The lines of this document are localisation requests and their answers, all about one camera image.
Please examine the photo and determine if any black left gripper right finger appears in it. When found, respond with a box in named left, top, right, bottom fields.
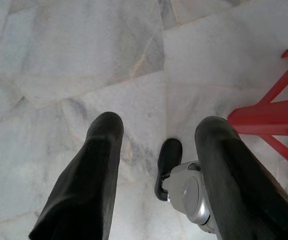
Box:
left=194, top=115, right=288, bottom=240

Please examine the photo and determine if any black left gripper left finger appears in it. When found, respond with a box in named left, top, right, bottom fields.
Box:
left=28, top=111, right=124, bottom=240

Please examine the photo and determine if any black robot left foot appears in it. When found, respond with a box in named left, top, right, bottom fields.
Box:
left=154, top=138, right=183, bottom=202

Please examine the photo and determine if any red plastic stool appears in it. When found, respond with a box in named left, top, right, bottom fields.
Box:
left=227, top=44, right=288, bottom=190

